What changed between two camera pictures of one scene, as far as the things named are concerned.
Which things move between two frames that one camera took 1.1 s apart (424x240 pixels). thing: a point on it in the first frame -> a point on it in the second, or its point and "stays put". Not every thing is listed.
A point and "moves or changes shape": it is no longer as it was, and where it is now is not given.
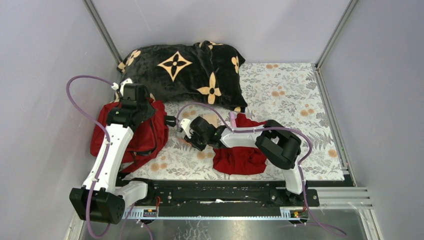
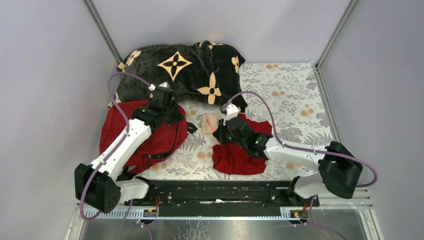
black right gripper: (190, 139) -> (219, 133)
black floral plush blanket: (203, 72) stays put
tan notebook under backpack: (211, 119) stays put
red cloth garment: (241, 160) stays put
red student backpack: (148, 142) moves or changes shape
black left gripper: (133, 91) -> (177, 114)
